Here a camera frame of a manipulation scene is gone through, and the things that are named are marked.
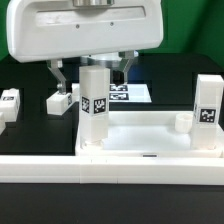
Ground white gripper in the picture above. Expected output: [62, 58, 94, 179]
[6, 0, 163, 95]

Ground white desk top tray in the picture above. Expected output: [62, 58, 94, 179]
[75, 111, 224, 158]

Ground white L-shaped fence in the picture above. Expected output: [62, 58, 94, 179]
[0, 114, 224, 186]

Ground white marker base plate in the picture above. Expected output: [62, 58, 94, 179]
[72, 84, 152, 103]

